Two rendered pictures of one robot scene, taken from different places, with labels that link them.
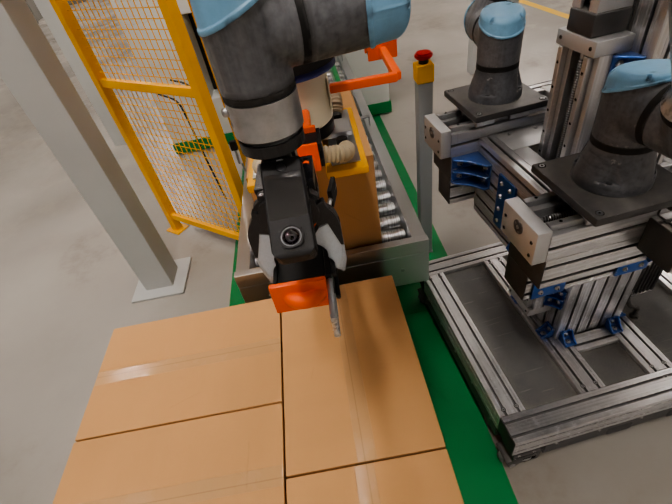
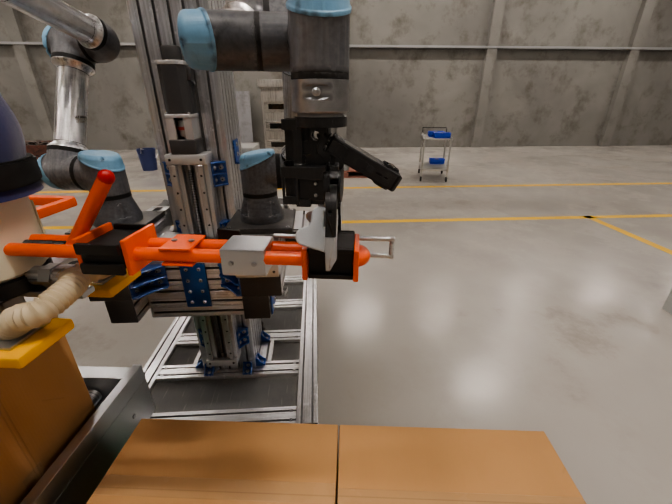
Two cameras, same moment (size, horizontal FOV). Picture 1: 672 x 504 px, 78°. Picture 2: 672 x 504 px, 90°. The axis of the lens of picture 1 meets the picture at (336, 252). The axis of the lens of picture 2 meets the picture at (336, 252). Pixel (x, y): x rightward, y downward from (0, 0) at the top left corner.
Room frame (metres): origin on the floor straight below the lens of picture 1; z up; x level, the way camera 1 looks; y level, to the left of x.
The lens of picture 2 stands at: (0.39, 0.53, 1.42)
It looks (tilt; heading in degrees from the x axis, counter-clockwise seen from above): 24 degrees down; 271
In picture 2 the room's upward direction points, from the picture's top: straight up
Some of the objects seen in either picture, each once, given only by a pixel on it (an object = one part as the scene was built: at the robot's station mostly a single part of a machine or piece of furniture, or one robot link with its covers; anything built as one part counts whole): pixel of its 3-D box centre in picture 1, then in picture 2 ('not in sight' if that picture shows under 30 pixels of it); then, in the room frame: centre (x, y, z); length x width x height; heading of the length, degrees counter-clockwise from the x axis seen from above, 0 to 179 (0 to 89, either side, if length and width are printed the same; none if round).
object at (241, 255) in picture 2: not in sight; (248, 255); (0.54, 0.04, 1.19); 0.07 x 0.07 x 0.04; 87
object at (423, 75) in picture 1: (424, 171); not in sight; (1.65, -0.49, 0.50); 0.07 x 0.07 x 1.00; 89
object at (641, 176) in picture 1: (617, 155); (261, 204); (0.68, -0.60, 1.09); 0.15 x 0.15 x 0.10
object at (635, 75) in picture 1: (640, 101); (260, 170); (0.67, -0.60, 1.20); 0.13 x 0.12 x 0.14; 10
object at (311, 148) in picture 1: (298, 150); (119, 247); (0.76, 0.03, 1.20); 0.10 x 0.08 x 0.06; 87
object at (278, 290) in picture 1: (299, 274); (331, 255); (0.41, 0.05, 1.20); 0.08 x 0.07 x 0.05; 177
